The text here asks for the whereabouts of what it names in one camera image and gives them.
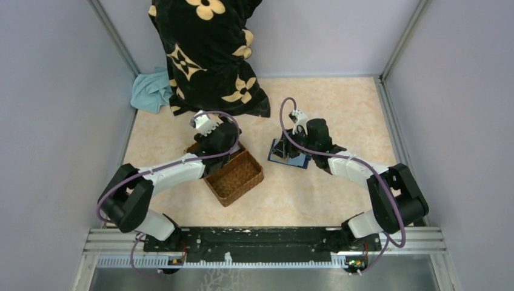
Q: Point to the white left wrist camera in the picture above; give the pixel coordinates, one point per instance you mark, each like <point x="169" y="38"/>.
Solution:
<point x="204" y="123"/>

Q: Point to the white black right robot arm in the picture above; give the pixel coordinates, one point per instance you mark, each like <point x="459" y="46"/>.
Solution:
<point x="396" y="198"/>

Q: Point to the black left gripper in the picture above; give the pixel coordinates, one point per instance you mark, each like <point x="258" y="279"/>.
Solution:
<point x="206" y="145"/>

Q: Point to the navy blue card holder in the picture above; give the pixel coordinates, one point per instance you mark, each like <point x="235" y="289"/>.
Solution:
<point x="301" y="161"/>

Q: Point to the brown woven divided basket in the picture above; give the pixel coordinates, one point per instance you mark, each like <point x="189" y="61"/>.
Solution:
<point x="241" y="174"/>

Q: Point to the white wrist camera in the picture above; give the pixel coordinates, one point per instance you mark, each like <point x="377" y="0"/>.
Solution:
<point x="204" y="123"/>
<point x="300" y="121"/>

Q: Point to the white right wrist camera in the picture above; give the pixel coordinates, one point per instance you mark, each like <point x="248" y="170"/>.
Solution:
<point x="300" y="121"/>

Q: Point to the light blue cloth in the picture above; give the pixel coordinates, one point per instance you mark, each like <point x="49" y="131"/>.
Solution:
<point x="151" y="91"/>

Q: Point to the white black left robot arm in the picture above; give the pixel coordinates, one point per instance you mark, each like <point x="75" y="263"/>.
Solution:
<point x="126" y="199"/>

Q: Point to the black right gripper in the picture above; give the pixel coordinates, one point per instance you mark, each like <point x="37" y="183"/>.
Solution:
<point x="297" y="143"/>

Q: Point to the black floral blanket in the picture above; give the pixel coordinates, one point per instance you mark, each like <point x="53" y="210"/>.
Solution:
<point x="207" y="45"/>

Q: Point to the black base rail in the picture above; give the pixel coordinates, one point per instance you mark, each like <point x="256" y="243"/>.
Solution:
<point x="331" y="239"/>

